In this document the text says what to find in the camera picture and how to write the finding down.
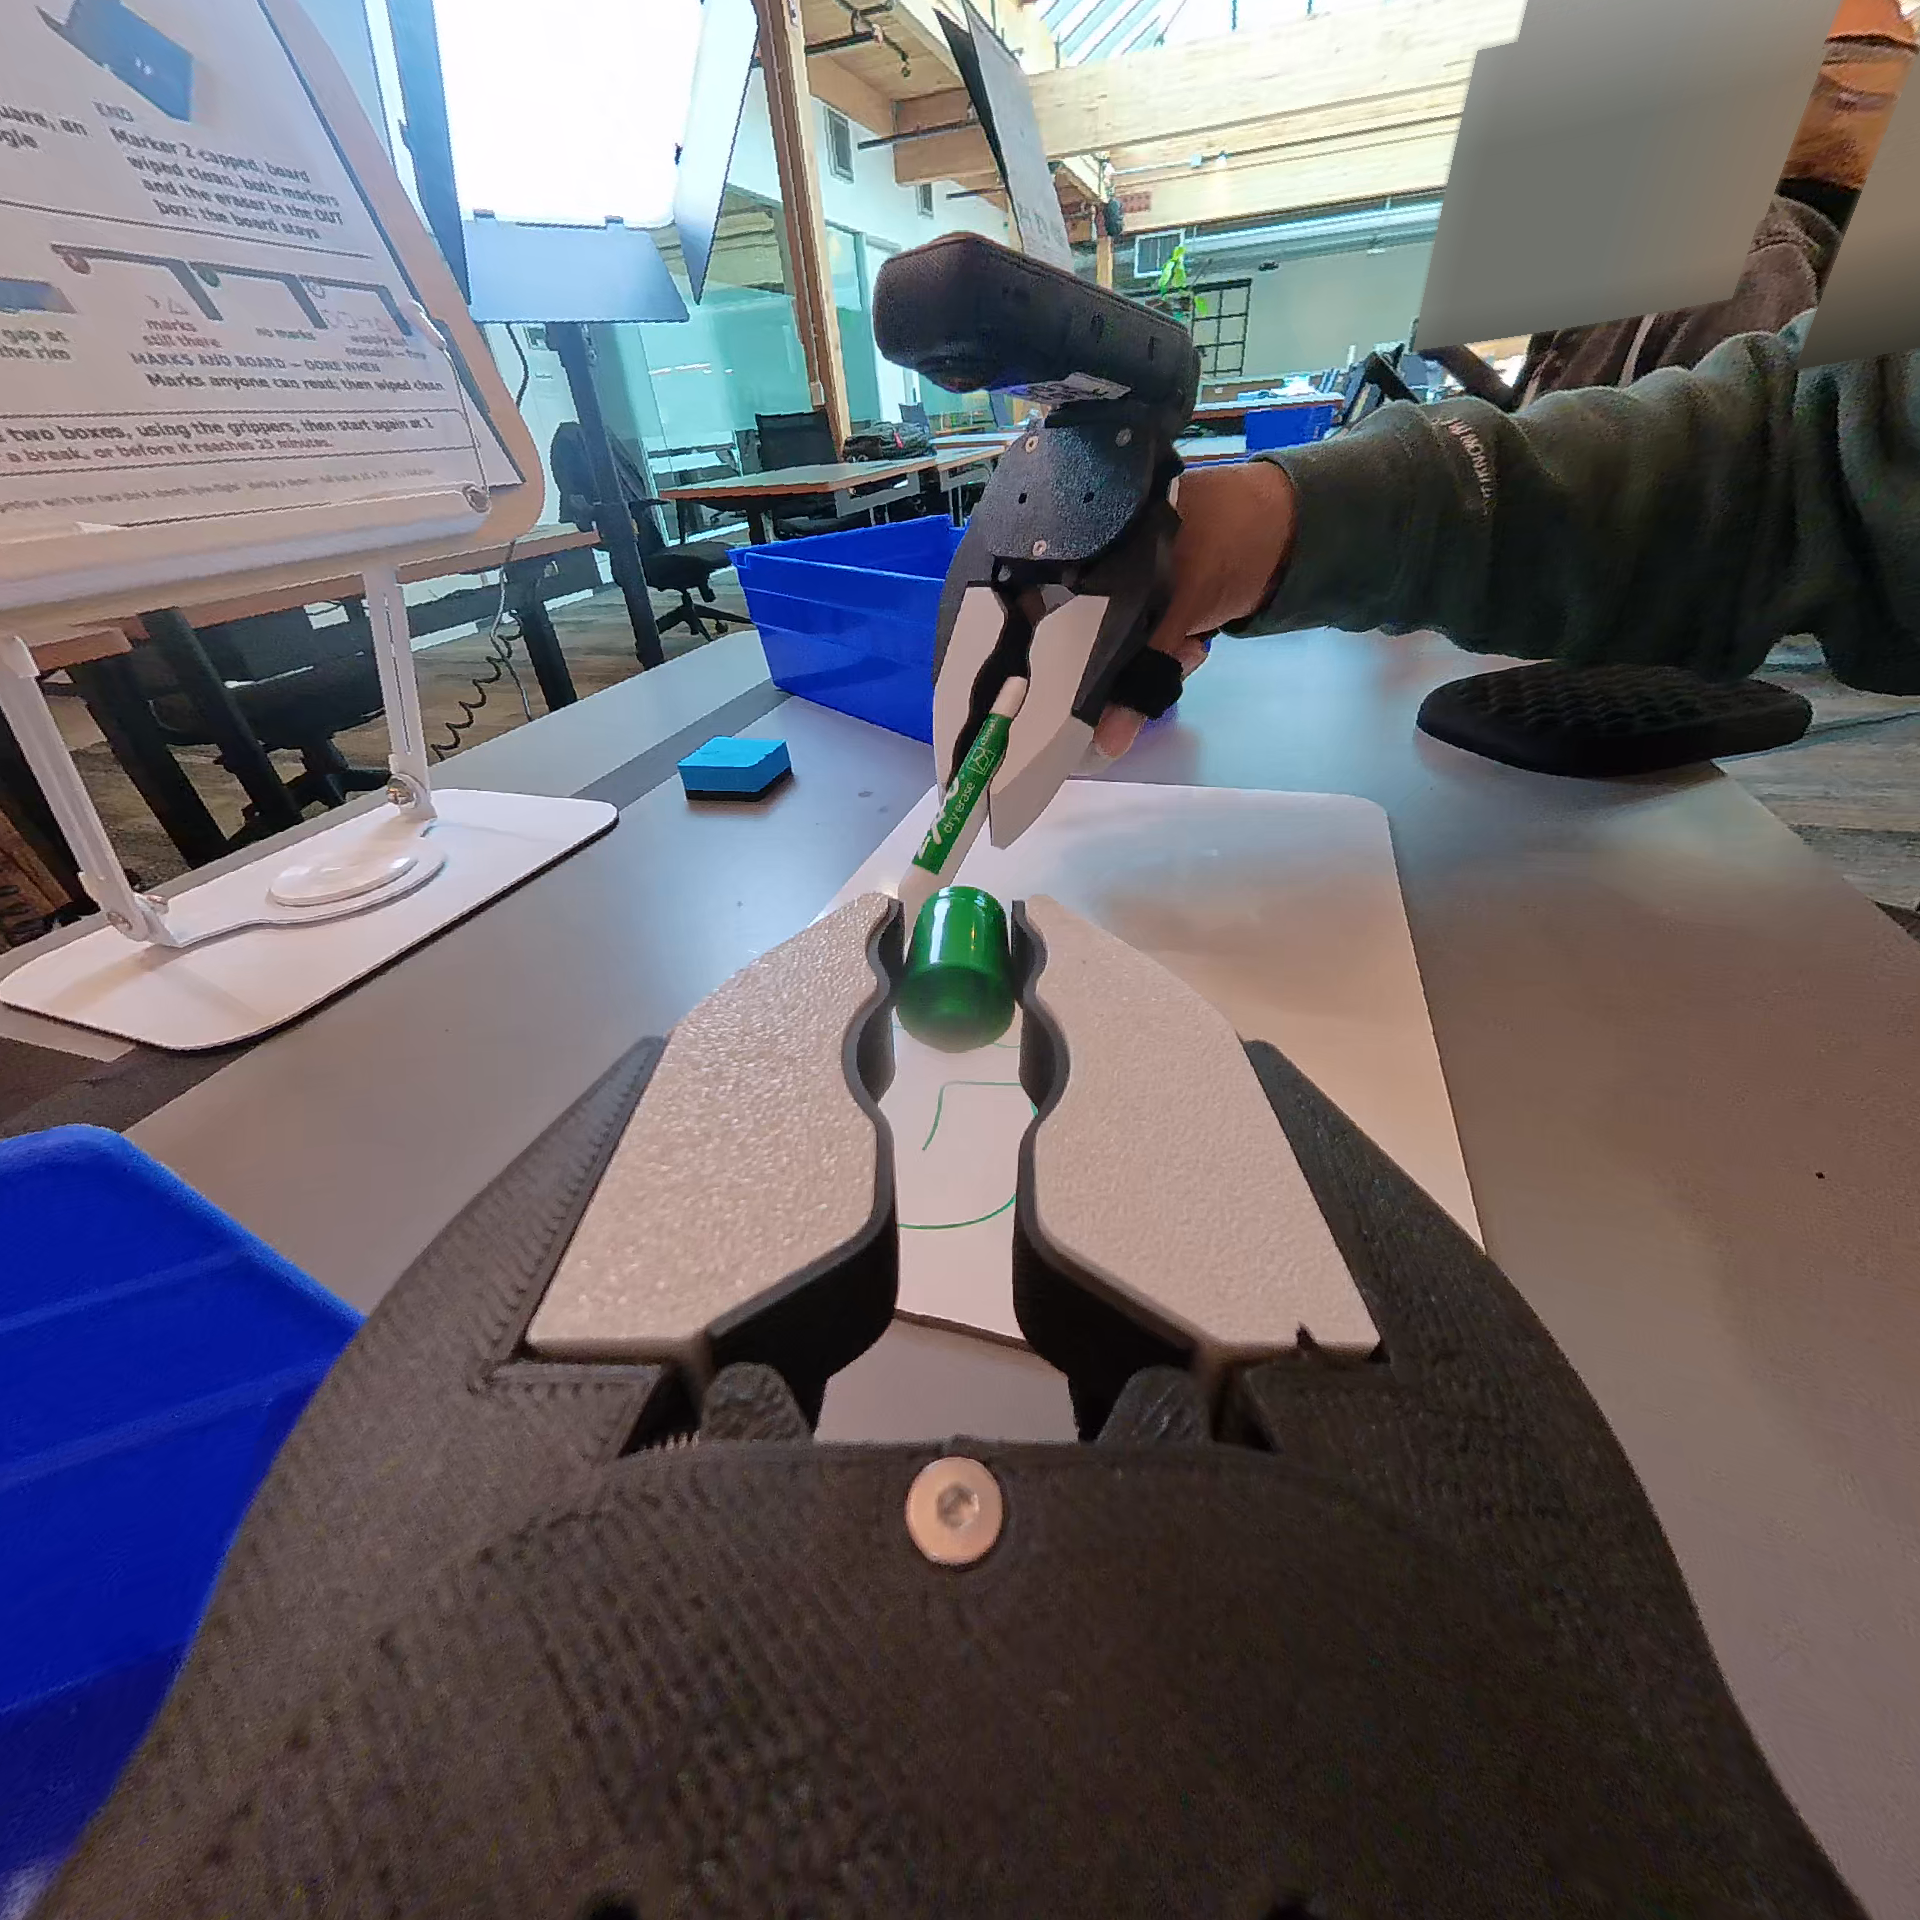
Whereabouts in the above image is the person's right forearm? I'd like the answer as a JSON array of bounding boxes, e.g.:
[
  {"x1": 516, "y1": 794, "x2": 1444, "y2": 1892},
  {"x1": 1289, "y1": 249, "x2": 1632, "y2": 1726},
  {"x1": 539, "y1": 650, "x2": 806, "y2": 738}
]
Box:
[{"x1": 1245, "y1": 307, "x2": 1920, "y2": 700}]

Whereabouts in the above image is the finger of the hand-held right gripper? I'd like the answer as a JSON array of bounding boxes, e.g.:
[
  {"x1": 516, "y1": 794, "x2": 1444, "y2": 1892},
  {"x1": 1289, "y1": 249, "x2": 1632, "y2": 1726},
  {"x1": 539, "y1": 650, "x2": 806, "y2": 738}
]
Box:
[
  {"x1": 987, "y1": 593, "x2": 1122, "y2": 853},
  {"x1": 931, "y1": 586, "x2": 1038, "y2": 798}
]

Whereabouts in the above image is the blue whiteboard eraser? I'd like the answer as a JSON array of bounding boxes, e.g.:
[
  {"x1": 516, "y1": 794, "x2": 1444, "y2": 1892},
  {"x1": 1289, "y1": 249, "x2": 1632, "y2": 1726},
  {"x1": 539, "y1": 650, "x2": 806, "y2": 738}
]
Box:
[{"x1": 675, "y1": 735, "x2": 797, "y2": 807}]

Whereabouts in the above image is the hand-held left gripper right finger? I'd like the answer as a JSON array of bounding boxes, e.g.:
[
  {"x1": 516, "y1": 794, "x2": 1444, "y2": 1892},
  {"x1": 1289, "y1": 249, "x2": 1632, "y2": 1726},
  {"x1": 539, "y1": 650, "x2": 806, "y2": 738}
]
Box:
[{"x1": 1008, "y1": 893, "x2": 1382, "y2": 1427}]

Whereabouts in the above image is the green marker cap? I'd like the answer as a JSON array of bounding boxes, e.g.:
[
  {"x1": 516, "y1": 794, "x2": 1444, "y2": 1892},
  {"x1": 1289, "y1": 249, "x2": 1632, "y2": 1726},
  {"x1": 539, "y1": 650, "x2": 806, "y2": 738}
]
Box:
[{"x1": 897, "y1": 883, "x2": 1027, "y2": 1054}]

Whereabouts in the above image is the black coiled cable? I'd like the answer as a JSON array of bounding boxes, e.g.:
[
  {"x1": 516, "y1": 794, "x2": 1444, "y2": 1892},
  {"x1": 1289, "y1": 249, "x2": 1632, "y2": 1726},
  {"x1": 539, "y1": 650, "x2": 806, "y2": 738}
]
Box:
[{"x1": 432, "y1": 569, "x2": 531, "y2": 763}]

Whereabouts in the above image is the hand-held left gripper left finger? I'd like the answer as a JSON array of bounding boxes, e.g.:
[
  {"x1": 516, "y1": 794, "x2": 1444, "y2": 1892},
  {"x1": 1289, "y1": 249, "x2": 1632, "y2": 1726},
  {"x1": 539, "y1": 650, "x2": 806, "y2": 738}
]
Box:
[{"x1": 526, "y1": 891, "x2": 902, "y2": 1427}]

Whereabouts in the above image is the black office chair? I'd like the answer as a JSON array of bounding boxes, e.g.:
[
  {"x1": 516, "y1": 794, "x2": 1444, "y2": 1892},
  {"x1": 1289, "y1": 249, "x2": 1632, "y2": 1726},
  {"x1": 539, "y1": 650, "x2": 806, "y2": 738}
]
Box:
[{"x1": 546, "y1": 421, "x2": 752, "y2": 644}]

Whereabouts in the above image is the green whiteboard marker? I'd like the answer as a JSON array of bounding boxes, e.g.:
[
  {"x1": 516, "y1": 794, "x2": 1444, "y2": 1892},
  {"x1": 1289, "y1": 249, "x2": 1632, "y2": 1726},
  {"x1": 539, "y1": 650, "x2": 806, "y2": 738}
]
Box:
[{"x1": 897, "y1": 674, "x2": 1033, "y2": 905}]

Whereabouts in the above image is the blue plastic bin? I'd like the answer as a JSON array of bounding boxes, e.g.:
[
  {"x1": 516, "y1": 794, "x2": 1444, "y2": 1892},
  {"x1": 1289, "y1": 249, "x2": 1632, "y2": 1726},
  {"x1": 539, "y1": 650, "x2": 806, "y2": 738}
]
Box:
[
  {"x1": 0, "y1": 1123, "x2": 366, "y2": 1902},
  {"x1": 728, "y1": 514, "x2": 974, "y2": 749}
]

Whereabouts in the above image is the wooden post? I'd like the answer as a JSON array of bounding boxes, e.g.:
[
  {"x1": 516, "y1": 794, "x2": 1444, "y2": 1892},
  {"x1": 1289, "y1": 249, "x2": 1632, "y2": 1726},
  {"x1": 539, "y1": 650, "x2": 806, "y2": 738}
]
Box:
[{"x1": 754, "y1": 0, "x2": 858, "y2": 452}]

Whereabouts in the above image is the white whiteboard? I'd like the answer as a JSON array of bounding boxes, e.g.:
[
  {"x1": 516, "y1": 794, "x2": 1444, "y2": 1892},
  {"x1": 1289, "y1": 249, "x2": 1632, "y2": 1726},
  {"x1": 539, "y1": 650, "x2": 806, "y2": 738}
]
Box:
[{"x1": 810, "y1": 781, "x2": 1488, "y2": 1353}]

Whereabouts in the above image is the grey tilted panel stand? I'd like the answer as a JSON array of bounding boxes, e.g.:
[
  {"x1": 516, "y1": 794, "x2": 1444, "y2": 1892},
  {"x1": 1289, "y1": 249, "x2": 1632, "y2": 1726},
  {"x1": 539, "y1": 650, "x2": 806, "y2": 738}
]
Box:
[{"x1": 461, "y1": 214, "x2": 692, "y2": 671}]

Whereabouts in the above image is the long wooden desk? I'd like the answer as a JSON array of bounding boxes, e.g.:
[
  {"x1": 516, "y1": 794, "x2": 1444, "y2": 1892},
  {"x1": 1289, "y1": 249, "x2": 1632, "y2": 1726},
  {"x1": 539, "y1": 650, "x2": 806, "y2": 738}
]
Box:
[{"x1": 660, "y1": 449, "x2": 1008, "y2": 545}]

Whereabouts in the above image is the hanging black panel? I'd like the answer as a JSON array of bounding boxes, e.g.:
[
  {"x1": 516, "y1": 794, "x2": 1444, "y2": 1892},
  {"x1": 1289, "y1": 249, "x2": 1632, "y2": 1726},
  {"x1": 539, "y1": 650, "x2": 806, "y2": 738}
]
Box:
[
  {"x1": 936, "y1": 0, "x2": 1076, "y2": 271},
  {"x1": 673, "y1": 0, "x2": 761, "y2": 303}
]

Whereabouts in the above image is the black mesh cushion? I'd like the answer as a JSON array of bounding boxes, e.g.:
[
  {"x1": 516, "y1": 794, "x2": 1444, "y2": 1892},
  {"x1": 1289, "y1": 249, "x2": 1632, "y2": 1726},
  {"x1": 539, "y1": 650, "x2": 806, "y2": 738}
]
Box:
[{"x1": 1414, "y1": 658, "x2": 1816, "y2": 779}]

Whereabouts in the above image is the person's right hand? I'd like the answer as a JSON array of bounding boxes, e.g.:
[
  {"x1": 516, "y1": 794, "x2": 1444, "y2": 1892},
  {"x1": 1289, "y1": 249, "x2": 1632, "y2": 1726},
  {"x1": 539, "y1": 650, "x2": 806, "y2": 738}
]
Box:
[{"x1": 1083, "y1": 458, "x2": 1301, "y2": 778}]

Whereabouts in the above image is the instruction sheet board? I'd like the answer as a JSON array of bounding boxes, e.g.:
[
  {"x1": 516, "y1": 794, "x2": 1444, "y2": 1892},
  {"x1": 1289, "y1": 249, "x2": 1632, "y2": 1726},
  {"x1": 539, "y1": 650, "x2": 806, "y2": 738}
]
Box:
[{"x1": 0, "y1": 0, "x2": 546, "y2": 620}]

